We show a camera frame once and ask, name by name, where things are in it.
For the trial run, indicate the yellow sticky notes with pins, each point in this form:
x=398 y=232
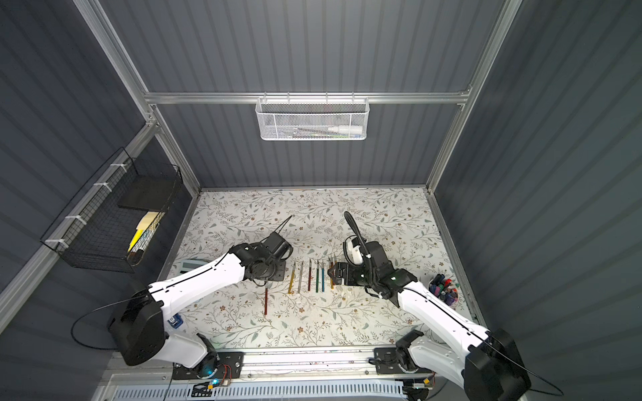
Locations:
x=145 y=231

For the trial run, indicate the pink cup of markers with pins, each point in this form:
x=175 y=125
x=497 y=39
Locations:
x=444 y=289

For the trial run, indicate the white wire mesh basket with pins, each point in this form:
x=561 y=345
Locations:
x=308 y=120

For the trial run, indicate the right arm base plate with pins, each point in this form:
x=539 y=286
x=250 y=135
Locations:
x=389 y=360

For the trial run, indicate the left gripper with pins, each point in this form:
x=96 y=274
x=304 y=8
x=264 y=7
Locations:
x=276 y=245

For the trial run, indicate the blue stapler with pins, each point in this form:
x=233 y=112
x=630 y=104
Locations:
x=175 y=321

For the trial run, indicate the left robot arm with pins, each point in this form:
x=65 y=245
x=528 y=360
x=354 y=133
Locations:
x=145 y=327

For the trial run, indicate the black wire mesh basket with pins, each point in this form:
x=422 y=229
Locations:
x=95 y=233

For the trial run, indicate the white marker in basket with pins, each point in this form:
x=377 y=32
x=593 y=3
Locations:
x=346 y=130

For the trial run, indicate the light blue calculator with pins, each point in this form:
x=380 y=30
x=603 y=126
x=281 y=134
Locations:
x=188 y=265

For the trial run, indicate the black notebook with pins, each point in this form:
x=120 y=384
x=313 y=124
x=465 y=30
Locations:
x=149 y=194

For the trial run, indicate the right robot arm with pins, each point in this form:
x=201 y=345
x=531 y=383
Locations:
x=486 y=365

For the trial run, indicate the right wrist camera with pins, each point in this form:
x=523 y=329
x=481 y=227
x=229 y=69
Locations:
x=353 y=252

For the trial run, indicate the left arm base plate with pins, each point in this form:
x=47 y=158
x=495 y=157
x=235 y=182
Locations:
x=226 y=365

